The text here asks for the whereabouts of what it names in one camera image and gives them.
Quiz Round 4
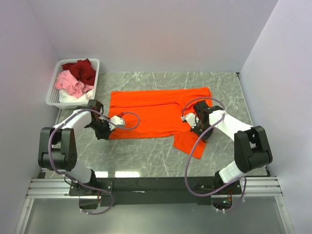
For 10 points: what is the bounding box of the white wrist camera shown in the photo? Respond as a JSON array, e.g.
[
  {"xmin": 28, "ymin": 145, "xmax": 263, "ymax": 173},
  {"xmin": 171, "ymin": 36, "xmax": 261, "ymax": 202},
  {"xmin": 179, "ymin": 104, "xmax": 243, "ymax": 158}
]
[
  {"xmin": 109, "ymin": 116, "xmax": 125, "ymax": 131},
  {"xmin": 181, "ymin": 113, "xmax": 197, "ymax": 129}
]

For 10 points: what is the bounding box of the pink t shirt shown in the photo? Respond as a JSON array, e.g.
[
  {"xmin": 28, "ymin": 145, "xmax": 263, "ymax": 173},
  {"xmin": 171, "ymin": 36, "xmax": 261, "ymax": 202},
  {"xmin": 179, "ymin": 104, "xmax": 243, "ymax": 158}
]
[{"xmin": 55, "ymin": 70, "xmax": 94, "ymax": 98}]

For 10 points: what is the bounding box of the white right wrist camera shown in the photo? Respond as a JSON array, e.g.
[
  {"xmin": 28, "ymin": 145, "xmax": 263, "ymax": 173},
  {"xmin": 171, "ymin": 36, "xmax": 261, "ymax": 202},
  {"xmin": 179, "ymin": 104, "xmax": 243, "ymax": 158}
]
[{"xmin": 181, "ymin": 113, "xmax": 197, "ymax": 129}]

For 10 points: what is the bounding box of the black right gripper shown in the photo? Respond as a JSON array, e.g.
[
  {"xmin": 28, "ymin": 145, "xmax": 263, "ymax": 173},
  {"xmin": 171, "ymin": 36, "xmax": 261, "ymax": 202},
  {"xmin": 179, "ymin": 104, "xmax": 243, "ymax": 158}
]
[{"xmin": 191, "ymin": 120, "xmax": 215, "ymax": 143}]

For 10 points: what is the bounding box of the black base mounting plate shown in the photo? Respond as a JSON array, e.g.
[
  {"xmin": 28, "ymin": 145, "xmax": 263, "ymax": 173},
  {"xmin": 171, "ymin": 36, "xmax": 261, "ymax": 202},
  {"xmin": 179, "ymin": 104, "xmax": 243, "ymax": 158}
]
[{"xmin": 69, "ymin": 176, "xmax": 243, "ymax": 210}]

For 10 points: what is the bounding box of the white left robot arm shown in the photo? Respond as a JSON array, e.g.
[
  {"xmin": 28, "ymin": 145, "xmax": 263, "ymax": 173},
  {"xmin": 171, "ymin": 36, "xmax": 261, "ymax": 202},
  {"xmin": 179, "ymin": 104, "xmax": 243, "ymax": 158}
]
[{"xmin": 38, "ymin": 99, "xmax": 113, "ymax": 196}]

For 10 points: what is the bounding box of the orange t shirt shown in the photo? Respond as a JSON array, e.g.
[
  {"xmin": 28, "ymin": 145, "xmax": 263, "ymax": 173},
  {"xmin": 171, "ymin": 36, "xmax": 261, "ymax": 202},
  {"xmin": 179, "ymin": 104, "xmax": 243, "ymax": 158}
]
[{"xmin": 109, "ymin": 87, "xmax": 212, "ymax": 159}]

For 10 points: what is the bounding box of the white plastic basket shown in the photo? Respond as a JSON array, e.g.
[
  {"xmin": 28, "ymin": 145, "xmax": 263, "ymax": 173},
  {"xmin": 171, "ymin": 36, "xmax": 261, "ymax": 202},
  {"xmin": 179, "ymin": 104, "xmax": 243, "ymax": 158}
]
[{"xmin": 45, "ymin": 58, "xmax": 100, "ymax": 109}]

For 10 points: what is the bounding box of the dark red t shirt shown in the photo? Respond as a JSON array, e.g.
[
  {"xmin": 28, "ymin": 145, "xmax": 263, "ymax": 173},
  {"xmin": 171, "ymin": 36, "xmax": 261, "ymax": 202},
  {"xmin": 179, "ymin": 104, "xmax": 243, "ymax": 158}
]
[{"xmin": 62, "ymin": 58, "xmax": 96, "ymax": 86}]

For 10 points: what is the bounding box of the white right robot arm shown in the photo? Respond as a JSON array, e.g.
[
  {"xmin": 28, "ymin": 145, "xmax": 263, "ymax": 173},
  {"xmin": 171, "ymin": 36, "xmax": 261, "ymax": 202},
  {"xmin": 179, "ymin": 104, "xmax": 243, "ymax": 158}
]
[{"xmin": 181, "ymin": 100, "xmax": 273, "ymax": 196}]

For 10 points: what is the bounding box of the aluminium rail frame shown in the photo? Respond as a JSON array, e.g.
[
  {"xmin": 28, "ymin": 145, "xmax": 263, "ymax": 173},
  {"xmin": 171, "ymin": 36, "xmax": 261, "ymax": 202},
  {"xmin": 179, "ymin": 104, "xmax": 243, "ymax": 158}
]
[{"xmin": 14, "ymin": 108, "xmax": 295, "ymax": 234}]

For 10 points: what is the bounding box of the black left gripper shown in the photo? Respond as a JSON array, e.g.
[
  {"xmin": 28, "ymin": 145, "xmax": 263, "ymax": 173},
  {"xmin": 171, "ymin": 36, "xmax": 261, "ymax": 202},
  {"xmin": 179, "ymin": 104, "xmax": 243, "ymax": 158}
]
[{"xmin": 87, "ymin": 117, "xmax": 116, "ymax": 140}]

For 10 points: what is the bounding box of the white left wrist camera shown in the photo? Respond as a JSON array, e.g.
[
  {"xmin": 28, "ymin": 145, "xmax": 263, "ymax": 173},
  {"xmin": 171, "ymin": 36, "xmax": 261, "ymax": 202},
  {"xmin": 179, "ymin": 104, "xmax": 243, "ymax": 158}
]
[{"xmin": 109, "ymin": 116, "xmax": 125, "ymax": 131}]

